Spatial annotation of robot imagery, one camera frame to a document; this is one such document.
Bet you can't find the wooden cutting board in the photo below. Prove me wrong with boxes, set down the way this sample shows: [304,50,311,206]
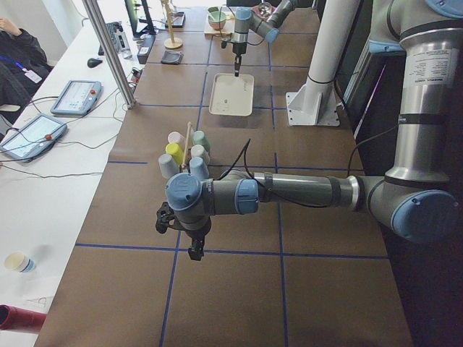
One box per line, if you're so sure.
[203,16,235,35]

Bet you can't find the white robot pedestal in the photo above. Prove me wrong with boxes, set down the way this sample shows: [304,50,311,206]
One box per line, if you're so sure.
[286,0,360,127]

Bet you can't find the person in black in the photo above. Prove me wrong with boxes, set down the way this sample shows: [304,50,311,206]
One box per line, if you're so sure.
[1,17,52,124]

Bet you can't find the cream cup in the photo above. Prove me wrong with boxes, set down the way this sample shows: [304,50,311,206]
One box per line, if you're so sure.
[190,145,210,165]

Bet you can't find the paper cup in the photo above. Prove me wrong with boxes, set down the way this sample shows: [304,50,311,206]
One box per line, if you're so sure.
[4,252,35,273]

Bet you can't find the green cup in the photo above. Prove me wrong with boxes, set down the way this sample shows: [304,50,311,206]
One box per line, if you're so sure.
[192,130,211,152]

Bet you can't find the white wire cup rack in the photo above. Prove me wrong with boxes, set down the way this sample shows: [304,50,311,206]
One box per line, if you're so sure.
[179,122,194,172]

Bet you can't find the cream rabbit tray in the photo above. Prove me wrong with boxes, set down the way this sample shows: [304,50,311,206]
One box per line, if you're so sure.
[209,73,255,116]

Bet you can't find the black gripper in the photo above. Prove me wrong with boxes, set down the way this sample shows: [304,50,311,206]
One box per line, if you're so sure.
[180,215,211,260]

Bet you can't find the wooden mug tree stand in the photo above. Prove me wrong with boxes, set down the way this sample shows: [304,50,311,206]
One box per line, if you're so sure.
[161,0,183,49]

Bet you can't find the teach pendant far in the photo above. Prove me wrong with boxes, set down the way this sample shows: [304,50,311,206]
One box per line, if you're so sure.
[51,80,102,117]

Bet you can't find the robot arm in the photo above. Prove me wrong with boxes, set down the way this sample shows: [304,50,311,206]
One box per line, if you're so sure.
[156,1,462,261]
[186,1,299,261]

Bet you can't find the green bowl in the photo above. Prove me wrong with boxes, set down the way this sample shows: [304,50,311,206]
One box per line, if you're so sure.
[207,7,227,30]

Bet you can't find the black box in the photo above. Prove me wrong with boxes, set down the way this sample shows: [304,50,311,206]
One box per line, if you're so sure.
[136,34,156,64]

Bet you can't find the aluminium frame post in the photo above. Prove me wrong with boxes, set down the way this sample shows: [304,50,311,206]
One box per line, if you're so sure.
[82,0,136,109]

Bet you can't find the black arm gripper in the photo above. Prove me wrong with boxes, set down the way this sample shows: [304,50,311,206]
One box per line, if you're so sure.
[221,39,247,66]

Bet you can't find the grey cup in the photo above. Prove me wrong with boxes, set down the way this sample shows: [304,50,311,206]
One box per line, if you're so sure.
[158,153,179,179]

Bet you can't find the teach pendant near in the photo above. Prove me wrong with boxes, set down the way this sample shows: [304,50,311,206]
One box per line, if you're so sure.
[1,113,67,162]

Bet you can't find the red bottle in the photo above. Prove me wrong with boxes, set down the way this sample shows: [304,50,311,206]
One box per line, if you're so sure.
[1,304,47,333]

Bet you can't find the computer mouse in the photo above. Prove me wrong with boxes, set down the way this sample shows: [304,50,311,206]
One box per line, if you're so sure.
[87,58,103,69]

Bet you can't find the pink bowl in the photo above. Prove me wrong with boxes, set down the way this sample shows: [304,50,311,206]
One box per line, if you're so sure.
[252,1,276,18]

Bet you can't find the yellow cup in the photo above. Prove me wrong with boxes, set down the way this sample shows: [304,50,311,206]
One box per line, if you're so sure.
[165,142,184,165]

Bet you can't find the pink cup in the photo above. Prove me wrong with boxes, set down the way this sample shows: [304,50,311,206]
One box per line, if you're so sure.
[167,131,186,148]

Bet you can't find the grey folded cloth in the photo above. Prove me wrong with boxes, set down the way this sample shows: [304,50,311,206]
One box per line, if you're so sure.
[161,50,183,65]

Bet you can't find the teach pendant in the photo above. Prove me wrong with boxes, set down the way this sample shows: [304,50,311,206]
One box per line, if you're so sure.
[1,113,67,162]
[51,80,102,117]

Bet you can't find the light blue cup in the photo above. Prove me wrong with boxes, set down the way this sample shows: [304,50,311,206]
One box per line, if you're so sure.
[189,157,209,181]

